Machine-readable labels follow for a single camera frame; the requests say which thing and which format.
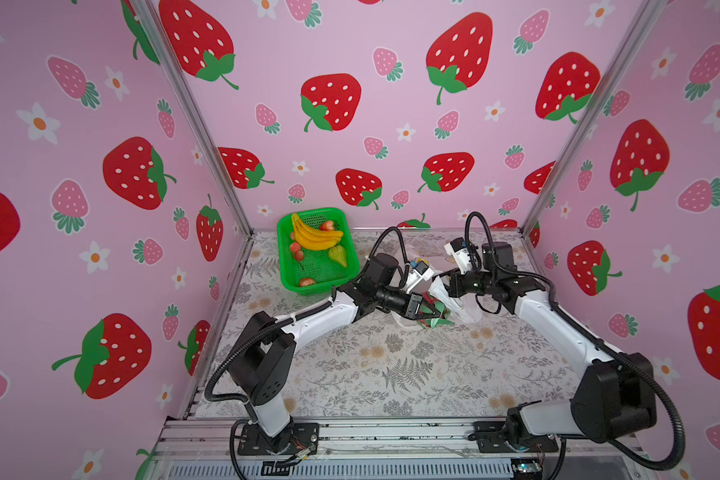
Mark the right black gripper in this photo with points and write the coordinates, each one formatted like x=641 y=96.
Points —
x=451 y=287

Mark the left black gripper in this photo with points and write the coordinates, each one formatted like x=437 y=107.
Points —
x=416 y=305

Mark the white lemon print plastic bag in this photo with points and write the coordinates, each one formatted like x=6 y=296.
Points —
x=462 y=311

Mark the green fake pear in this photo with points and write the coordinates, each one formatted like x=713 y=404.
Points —
x=338 y=255

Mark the red fake dragon fruit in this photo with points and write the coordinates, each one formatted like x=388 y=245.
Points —
x=434 y=315

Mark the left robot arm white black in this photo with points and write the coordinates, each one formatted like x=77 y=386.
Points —
x=260 y=361

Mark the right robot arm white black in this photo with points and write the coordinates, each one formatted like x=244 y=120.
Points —
x=610 y=401

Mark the yellow fake banana bunch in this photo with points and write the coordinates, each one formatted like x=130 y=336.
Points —
x=314 y=239

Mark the red fake cherries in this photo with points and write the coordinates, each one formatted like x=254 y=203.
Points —
x=297 y=253

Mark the green plastic basket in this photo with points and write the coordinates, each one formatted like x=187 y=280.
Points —
x=317 y=264

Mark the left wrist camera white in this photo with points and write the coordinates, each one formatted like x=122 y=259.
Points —
x=419 y=271

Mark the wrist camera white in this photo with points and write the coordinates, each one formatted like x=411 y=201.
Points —
x=459 y=251
x=419 y=271

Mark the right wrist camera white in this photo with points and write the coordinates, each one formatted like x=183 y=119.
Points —
x=459 y=251

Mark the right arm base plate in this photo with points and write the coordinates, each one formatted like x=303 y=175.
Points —
x=509 y=435

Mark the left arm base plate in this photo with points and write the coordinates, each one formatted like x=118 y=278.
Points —
x=295 y=438

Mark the aluminium front rail frame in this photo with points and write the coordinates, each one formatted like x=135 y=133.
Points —
x=379 y=448

